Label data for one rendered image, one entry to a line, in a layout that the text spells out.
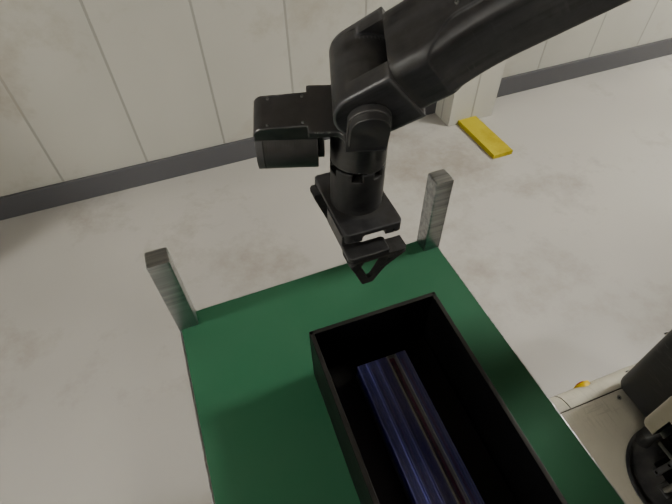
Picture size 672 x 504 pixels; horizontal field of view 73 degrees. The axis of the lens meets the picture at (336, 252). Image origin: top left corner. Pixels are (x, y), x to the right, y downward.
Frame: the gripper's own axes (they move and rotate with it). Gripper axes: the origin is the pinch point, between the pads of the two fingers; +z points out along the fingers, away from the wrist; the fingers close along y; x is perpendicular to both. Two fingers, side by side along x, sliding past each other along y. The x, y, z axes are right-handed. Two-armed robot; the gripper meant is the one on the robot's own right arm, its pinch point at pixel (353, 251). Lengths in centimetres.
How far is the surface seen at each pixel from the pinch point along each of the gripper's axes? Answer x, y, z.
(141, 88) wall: -30, -174, 64
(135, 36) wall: -25, -174, 42
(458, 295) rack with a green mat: 17.8, 1.9, 16.0
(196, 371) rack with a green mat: -23.4, -0.2, 16.8
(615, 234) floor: 156, -53, 109
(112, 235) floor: -62, -139, 115
